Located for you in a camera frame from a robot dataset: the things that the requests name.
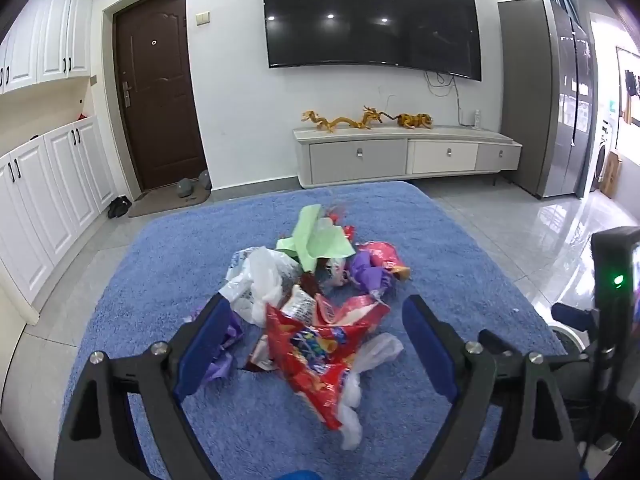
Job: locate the gold tiger figurine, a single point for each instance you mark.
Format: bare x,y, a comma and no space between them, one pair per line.
414,121

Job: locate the black wall television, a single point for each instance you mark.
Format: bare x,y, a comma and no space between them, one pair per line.
370,10

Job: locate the purple wrapper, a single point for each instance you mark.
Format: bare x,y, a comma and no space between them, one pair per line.
367,272
222,365

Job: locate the blue fluffy blanket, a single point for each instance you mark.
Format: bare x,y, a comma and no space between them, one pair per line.
165,270

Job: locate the black shoes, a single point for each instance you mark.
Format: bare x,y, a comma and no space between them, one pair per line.
119,206

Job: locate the brown doormat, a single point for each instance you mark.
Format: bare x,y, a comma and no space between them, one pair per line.
160,205

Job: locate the thin white plastic bag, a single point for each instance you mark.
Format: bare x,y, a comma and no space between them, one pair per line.
380,352

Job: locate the white upper cabinets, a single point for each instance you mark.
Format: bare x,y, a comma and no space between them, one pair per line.
50,35

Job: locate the wall light switch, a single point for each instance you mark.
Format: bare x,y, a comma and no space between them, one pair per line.
202,18

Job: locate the long gold dragon figurine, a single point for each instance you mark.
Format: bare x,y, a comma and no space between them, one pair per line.
335,122

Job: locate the green paper sheet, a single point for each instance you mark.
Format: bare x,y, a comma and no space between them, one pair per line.
315,240

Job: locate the white printed packet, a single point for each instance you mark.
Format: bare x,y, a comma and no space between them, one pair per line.
241,262

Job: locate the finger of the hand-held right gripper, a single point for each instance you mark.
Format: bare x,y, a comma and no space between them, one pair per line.
575,316

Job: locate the white grey television console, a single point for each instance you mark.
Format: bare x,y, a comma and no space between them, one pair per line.
400,155

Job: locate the white bottle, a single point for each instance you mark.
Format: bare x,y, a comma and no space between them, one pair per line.
477,119

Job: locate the white cabinets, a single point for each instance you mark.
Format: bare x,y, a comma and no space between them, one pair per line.
50,35
55,185

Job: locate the red pink wrapper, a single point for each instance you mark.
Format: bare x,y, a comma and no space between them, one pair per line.
382,255

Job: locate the white wrapper with black print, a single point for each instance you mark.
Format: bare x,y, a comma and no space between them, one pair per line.
300,305

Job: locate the white rimmed bin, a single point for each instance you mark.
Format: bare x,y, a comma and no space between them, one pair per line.
567,336

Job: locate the grey refrigerator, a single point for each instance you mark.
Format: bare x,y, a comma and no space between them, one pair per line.
530,100

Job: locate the colourful printed wrapper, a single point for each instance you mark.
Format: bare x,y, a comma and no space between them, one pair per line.
334,272

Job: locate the white lower cabinets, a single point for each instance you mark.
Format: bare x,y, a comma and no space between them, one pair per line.
55,185

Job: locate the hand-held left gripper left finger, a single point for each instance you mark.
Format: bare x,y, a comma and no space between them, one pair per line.
207,345

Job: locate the brown entrance door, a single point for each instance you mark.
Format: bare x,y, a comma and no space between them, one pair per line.
160,100

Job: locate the brown cardboard box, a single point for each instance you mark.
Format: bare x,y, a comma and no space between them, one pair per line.
611,175

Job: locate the white washing machine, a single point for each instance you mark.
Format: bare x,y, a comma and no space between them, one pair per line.
601,160

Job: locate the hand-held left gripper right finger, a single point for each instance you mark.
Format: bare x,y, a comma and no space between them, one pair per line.
430,345

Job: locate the large red snack bag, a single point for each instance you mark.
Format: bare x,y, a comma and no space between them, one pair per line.
310,360

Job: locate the clear red snack packet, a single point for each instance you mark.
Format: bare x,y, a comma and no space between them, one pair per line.
334,215

